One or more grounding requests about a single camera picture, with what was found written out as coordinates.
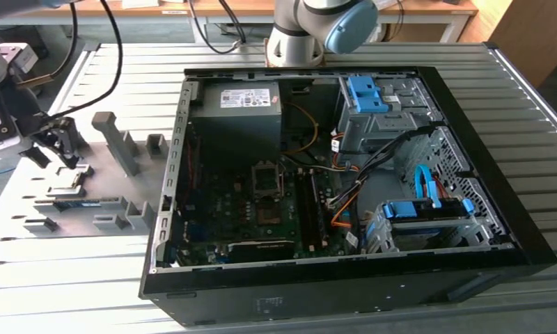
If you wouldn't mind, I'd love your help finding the grey power supply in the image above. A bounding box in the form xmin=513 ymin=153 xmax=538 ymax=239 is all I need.
xmin=189 ymin=81 xmax=284 ymax=157

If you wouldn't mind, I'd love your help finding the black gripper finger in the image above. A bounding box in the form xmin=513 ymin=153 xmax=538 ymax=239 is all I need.
xmin=17 ymin=135 xmax=56 ymax=170
xmin=44 ymin=117 xmax=82 ymax=170

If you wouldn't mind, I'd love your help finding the grey parts rack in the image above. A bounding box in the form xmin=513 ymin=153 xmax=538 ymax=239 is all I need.
xmin=22 ymin=111 xmax=176 ymax=238

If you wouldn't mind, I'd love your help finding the green RAM stick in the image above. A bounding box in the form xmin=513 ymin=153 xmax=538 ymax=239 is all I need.
xmin=50 ymin=198 xmax=117 ymax=209

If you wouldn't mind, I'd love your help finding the wooden cabinet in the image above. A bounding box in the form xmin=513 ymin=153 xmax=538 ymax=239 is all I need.
xmin=458 ymin=0 xmax=557 ymax=90

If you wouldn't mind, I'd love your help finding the blue flat wire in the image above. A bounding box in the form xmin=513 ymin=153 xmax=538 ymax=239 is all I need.
xmin=414 ymin=165 xmax=442 ymax=209

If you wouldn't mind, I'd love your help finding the multicoloured wire bundle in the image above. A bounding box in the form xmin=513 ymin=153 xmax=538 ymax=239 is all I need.
xmin=301 ymin=162 xmax=361 ymax=174

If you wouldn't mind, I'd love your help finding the grey metal drive cage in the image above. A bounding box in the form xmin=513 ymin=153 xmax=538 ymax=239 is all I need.
xmin=337 ymin=75 xmax=446 ymax=156

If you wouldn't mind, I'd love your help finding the wooden desk white frame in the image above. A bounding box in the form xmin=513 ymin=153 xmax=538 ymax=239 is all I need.
xmin=69 ymin=0 xmax=200 ymax=27
xmin=189 ymin=0 xmax=478 ymax=45

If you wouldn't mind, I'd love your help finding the silver CPU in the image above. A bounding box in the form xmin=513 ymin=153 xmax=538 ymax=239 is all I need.
xmin=57 ymin=167 xmax=90 ymax=189

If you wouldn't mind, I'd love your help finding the blue plastic drive bracket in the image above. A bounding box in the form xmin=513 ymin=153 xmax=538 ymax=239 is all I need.
xmin=346 ymin=75 xmax=384 ymax=114

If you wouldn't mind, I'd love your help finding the orange wire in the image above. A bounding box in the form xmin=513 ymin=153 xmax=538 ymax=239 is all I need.
xmin=329 ymin=193 xmax=361 ymax=229

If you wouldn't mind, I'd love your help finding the black wire bundle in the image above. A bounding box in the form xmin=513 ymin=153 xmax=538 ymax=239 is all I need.
xmin=333 ymin=127 xmax=436 ymax=209

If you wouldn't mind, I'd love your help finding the metal socket cover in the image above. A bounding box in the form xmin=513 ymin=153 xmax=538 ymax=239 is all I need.
xmin=249 ymin=161 xmax=285 ymax=200

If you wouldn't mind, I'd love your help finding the black cable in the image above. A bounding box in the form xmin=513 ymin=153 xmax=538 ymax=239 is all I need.
xmin=49 ymin=0 xmax=81 ymax=78
xmin=45 ymin=0 xmax=124 ymax=119
xmin=188 ymin=0 xmax=248 ymax=56

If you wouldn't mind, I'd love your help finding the black PC case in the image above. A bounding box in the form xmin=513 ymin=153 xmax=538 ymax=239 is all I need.
xmin=137 ymin=65 xmax=557 ymax=328

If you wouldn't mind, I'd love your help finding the grey metal disk bay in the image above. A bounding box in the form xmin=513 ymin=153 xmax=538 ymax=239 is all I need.
xmin=362 ymin=200 xmax=514 ymax=254

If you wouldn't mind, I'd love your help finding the black RAM slot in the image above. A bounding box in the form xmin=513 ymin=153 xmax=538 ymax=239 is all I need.
xmin=296 ymin=167 xmax=314 ymax=251
xmin=309 ymin=169 xmax=330 ymax=251

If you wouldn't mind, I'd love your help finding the yellow wire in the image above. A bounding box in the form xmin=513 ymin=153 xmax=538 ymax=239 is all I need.
xmin=280 ymin=102 xmax=320 ymax=154

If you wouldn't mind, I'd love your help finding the green motherboard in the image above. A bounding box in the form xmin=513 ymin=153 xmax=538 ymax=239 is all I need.
xmin=174 ymin=158 xmax=357 ymax=267

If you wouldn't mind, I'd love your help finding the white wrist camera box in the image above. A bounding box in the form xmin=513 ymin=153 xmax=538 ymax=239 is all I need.
xmin=0 ymin=42 xmax=38 ymax=73

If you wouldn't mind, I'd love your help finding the blue disk carrier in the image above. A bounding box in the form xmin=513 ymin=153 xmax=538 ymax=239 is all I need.
xmin=381 ymin=198 xmax=474 ymax=221

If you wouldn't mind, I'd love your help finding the black graphics card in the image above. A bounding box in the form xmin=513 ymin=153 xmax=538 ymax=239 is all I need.
xmin=225 ymin=238 xmax=297 ymax=264

